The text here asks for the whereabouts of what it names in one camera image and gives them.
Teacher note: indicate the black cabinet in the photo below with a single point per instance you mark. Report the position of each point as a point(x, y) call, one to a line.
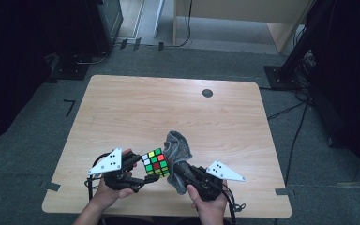
point(109, 22)

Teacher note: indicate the grey cloth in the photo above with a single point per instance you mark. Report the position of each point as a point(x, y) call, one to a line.
point(178, 146)

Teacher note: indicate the person's left hand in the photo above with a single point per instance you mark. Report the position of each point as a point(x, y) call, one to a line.
point(109, 197)

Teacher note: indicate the black metal stand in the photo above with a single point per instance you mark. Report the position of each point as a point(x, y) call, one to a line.
point(282, 78)

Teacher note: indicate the black tape strip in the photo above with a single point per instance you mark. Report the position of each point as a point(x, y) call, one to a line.
point(123, 43)
point(137, 43)
point(161, 46)

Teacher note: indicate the dark curtain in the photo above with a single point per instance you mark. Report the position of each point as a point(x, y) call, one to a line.
point(12, 62)
point(356, 93)

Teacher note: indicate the grey tape piece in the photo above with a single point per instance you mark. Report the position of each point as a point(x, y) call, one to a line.
point(53, 186)
point(283, 192)

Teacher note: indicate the light wooden desk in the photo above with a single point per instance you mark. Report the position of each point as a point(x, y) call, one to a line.
point(231, 9)

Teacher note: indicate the multicoloured puzzle cube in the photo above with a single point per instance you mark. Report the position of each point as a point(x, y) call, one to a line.
point(155, 162)

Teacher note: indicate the black stand base plate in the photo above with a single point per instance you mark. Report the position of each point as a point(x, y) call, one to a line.
point(70, 72)

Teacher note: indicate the black round table grommet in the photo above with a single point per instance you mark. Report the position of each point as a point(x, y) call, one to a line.
point(207, 92)

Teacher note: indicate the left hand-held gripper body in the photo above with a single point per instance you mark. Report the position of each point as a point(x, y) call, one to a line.
point(111, 164)

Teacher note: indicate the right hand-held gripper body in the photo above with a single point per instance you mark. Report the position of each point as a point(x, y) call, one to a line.
point(222, 171)

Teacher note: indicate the person's right hand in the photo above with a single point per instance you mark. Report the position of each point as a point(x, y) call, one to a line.
point(211, 212)

